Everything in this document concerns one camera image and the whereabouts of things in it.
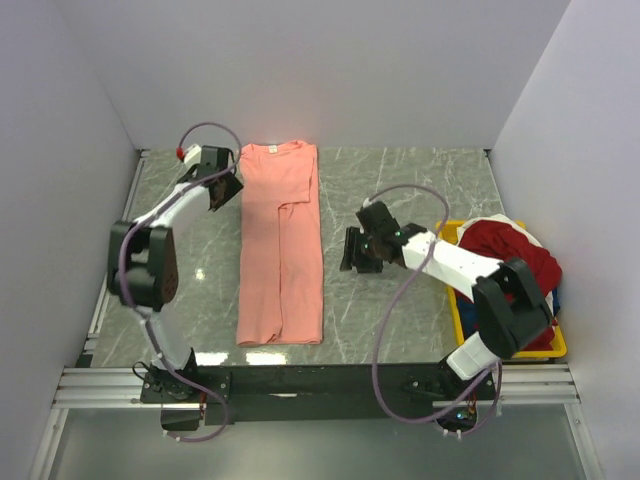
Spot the blue t shirt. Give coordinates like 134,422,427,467
455,288,561,350

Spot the yellow plastic bin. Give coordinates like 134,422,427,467
439,220,568,361

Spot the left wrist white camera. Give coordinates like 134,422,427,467
176,144,202,167

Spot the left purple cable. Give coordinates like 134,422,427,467
119,121,241,445

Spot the pink t shirt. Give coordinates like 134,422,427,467
236,140,324,346

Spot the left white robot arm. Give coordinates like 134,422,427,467
107,144,243,402

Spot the white t shirt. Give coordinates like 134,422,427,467
456,214,542,247

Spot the black base beam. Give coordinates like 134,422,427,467
140,363,496,431

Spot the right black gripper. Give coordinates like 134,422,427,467
338,227,383,275

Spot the red t shirt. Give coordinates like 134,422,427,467
457,221,562,358

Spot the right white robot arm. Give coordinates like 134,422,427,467
340,200,552,399

